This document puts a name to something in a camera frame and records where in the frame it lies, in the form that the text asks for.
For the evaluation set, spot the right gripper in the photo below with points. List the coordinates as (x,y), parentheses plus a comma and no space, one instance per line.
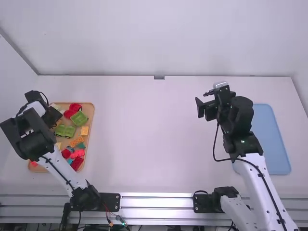
(214,111)

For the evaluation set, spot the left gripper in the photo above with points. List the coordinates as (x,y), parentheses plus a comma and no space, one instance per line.
(53,116)

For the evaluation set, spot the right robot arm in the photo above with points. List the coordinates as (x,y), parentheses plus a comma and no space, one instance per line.
(252,173)

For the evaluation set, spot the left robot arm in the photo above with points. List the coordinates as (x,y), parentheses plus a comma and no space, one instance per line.
(60,168)

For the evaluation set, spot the pale yellow toy brick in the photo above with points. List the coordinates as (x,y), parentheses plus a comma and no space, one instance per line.
(57,107)

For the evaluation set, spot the green wheeled toy brick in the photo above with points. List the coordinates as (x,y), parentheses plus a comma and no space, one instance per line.
(64,131)

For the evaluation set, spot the red wheeled toy brick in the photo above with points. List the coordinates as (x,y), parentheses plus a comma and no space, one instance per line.
(73,109)

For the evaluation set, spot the light green toy brick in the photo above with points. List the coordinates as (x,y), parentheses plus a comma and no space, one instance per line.
(80,118)

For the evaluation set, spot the orange toy brick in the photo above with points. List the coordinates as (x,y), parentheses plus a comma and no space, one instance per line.
(77,142)

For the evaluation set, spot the tan tray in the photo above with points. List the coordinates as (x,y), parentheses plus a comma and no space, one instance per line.
(89,134)

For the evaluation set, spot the pile of toy bricks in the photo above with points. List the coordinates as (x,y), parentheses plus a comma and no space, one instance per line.
(75,160)

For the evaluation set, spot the blue mat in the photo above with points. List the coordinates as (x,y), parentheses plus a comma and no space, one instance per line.
(276,144)

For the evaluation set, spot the silver rails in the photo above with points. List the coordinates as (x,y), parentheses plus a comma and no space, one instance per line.
(156,204)

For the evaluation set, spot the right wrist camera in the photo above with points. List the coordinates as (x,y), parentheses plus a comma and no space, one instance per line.
(221,85)

